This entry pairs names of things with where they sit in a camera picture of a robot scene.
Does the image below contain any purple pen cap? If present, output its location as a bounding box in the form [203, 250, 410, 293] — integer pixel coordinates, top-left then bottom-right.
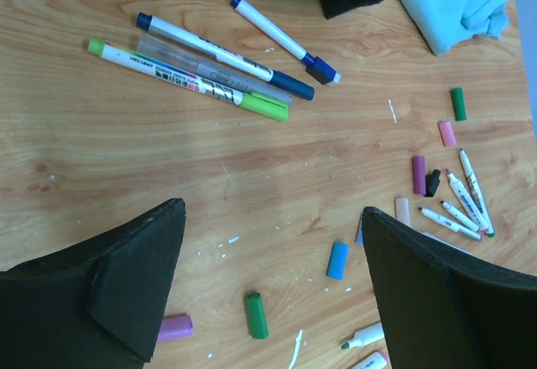
[411, 155, 426, 195]

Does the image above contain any black pen cap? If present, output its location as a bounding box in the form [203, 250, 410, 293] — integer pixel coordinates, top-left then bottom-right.
[425, 169, 441, 197]

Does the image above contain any pink cap marker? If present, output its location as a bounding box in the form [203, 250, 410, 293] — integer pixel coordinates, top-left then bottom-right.
[446, 169, 488, 231]

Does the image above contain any clear cap grey pen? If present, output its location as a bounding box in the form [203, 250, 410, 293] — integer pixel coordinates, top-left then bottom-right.
[137, 34, 294, 107]

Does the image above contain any pink pen cap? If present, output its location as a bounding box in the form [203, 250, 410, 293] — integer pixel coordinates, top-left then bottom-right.
[438, 120, 457, 147]

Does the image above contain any black cap marker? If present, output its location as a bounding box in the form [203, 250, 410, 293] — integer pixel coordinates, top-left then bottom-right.
[441, 200, 480, 232]

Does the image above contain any green tip grey marker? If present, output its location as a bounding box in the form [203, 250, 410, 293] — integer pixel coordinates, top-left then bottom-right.
[87, 38, 289, 122]

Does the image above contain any green pen cap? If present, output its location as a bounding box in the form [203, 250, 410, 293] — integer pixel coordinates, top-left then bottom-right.
[244, 292, 269, 340]
[451, 87, 467, 122]

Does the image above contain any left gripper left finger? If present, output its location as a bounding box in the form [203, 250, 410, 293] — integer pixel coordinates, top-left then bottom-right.
[1, 198, 186, 368]

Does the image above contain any dark blue cap marker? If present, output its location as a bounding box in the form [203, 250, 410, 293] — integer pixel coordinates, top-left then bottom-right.
[230, 0, 341, 86]

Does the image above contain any magenta pen cap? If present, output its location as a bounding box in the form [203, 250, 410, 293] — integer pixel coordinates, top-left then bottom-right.
[157, 314, 194, 341]

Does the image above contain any magenta cap marker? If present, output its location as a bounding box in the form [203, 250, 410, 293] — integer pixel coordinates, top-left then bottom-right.
[351, 351, 389, 369]

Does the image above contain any lavender pen cap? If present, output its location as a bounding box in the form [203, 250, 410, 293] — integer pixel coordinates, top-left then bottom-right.
[355, 214, 363, 246]

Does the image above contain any navy cap marker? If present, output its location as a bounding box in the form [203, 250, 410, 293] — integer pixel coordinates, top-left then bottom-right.
[136, 13, 315, 101]

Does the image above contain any small salmon pen cap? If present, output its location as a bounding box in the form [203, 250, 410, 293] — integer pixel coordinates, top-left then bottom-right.
[394, 197, 412, 227]

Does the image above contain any bright blue pen cap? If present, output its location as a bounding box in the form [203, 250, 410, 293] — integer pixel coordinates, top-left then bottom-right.
[326, 242, 349, 280]

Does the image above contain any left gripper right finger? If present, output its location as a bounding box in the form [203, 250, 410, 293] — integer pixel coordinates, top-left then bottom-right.
[362, 206, 536, 368]

